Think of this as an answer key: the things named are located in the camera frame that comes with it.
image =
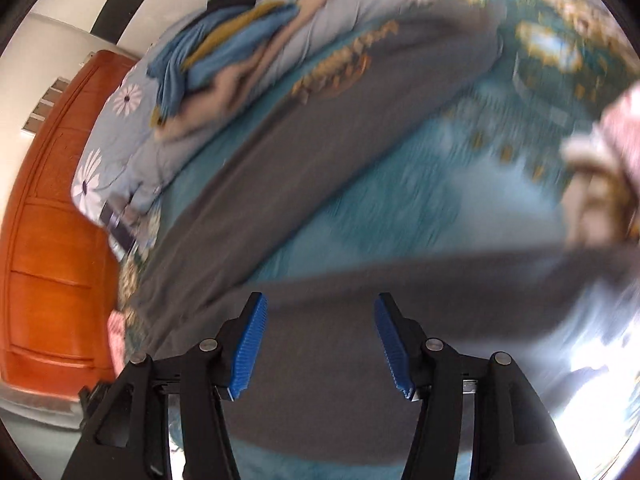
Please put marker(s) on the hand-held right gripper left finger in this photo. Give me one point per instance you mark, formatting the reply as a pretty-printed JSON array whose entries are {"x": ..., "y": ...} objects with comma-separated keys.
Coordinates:
[{"x": 247, "y": 345}]

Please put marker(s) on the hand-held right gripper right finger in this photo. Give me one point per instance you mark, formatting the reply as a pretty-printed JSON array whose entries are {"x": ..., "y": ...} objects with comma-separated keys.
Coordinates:
[{"x": 395, "y": 347}]

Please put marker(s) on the pile of folded clothes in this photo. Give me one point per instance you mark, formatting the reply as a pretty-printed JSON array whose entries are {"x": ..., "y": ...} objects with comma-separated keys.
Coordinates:
[{"x": 225, "y": 90}]

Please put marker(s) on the pink checkered cloth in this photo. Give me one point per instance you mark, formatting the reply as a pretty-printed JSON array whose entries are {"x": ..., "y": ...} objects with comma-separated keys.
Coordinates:
[{"x": 117, "y": 335}]

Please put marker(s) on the teal floral bedsheet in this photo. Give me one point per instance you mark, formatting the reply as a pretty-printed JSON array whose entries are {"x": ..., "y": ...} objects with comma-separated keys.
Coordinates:
[{"x": 400, "y": 185}]

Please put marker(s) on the black smartphone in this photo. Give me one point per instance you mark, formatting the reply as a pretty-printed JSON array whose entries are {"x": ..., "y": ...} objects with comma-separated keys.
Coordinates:
[{"x": 117, "y": 232}]

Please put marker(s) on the light blue floral quilt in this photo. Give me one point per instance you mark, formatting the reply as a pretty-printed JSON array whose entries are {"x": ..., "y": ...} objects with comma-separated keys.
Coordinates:
[{"x": 145, "y": 160}]

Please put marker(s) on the orange wooden headboard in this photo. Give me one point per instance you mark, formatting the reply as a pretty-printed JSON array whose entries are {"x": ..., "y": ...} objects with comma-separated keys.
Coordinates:
[{"x": 50, "y": 260}]

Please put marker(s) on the blue knit sweater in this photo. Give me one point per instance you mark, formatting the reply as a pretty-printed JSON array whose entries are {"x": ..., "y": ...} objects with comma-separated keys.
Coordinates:
[{"x": 235, "y": 45}]

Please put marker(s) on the mustard yellow garment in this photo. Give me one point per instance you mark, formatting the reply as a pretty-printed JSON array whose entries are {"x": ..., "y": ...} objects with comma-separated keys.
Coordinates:
[{"x": 240, "y": 22}]

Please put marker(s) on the grey wall switch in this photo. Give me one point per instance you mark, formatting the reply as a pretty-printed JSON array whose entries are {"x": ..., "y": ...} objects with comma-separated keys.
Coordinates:
[
  {"x": 52, "y": 95},
  {"x": 61, "y": 83},
  {"x": 43, "y": 109},
  {"x": 34, "y": 125}
]

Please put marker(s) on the white wall socket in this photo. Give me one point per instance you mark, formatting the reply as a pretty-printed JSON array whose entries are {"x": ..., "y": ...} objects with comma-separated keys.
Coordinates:
[{"x": 90, "y": 57}]

